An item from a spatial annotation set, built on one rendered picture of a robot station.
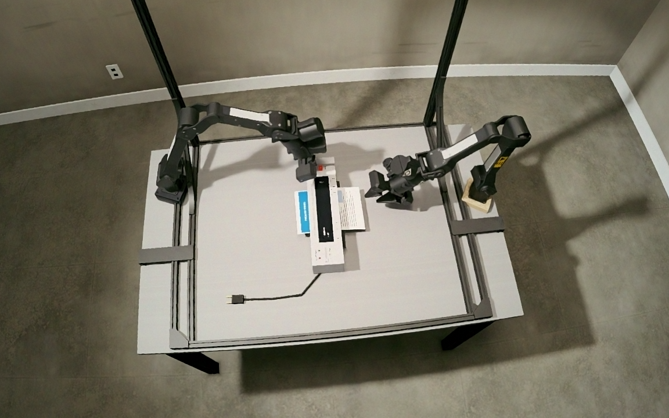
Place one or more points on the white printed sheet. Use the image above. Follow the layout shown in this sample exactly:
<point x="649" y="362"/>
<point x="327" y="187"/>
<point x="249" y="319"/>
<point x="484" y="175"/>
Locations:
<point x="350" y="209"/>

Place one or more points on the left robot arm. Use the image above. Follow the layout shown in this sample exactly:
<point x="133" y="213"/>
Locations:
<point x="443" y="159"/>

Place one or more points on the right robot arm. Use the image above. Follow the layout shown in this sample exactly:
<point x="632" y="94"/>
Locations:
<point x="271" y="123"/>

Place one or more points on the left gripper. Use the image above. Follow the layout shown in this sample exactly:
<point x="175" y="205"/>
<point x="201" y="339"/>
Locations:
<point x="396" y="185"/>

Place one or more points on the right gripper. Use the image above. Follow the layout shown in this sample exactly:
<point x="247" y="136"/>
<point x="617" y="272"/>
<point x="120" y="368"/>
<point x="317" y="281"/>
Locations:
<point x="307" y="168"/>

